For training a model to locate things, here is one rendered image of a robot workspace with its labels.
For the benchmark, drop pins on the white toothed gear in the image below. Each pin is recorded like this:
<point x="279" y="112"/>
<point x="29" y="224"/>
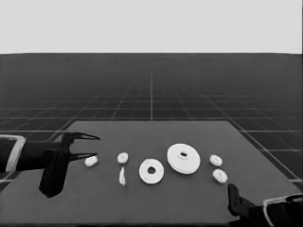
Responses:
<point x="94" y="161"/>
<point x="125" y="158"/>
<point x="218" y="161"/>
<point x="223" y="177"/>

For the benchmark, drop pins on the large thick white disc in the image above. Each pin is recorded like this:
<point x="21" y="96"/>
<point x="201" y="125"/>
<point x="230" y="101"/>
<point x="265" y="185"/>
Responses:
<point x="190" y="164"/>

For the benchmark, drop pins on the small white T-shaped piece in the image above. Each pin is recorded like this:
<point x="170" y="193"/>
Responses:
<point x="122" y="179"/>

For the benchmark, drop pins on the white round carrier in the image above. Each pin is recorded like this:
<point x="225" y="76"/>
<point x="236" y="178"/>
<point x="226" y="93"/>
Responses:
<point x="143" y="172"/>

